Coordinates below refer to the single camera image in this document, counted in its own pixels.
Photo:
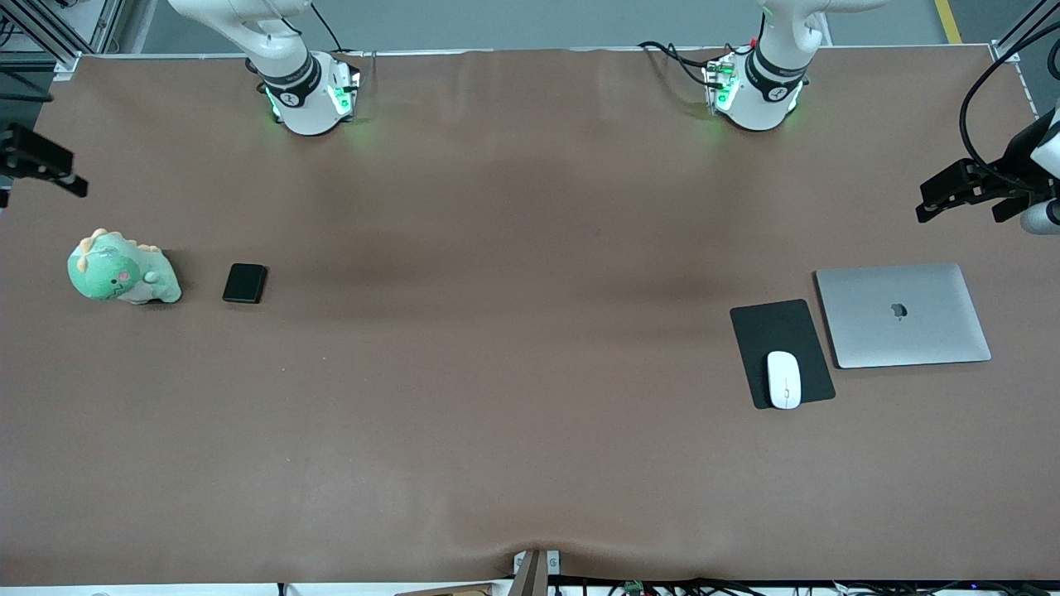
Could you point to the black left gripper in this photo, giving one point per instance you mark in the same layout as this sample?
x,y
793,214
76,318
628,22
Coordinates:
x,y
1015,155

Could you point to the black phone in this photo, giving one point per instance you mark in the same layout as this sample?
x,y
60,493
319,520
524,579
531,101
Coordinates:
x,y
245,283

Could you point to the white computer mouse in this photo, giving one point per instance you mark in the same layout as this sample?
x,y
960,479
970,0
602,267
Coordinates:
x,y
784,381

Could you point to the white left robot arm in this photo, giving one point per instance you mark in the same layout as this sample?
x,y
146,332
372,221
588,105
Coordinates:
x,y
758,112

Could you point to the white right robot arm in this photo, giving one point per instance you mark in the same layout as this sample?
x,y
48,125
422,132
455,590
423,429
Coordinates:
x,y
310,116

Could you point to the black mouse pad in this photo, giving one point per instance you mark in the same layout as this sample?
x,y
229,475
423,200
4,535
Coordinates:
x,y
778,327

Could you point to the green dinosaur plush toy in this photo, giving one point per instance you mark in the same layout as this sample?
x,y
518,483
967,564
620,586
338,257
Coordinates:
x,y
108,277

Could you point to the silver laptop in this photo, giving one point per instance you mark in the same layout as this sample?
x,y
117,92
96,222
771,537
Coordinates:
x,y
903,331

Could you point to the brown table cover mat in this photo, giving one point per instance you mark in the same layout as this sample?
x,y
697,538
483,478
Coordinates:
x,y
530,430

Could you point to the aluminium frame profile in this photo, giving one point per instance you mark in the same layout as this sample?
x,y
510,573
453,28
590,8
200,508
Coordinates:
x,y
108,25
1006,52

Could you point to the grey table clamp bracket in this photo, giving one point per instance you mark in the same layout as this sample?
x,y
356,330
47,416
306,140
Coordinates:
x,y
530,575

